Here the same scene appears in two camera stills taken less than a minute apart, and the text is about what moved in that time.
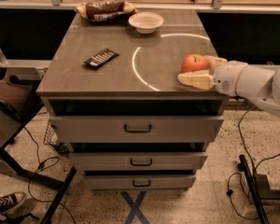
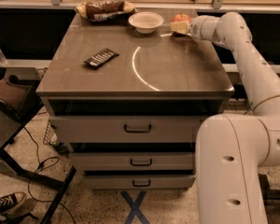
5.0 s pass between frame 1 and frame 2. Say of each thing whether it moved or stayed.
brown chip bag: stayed
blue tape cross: stayed
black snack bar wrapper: stayed
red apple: moved
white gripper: moved
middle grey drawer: stayed
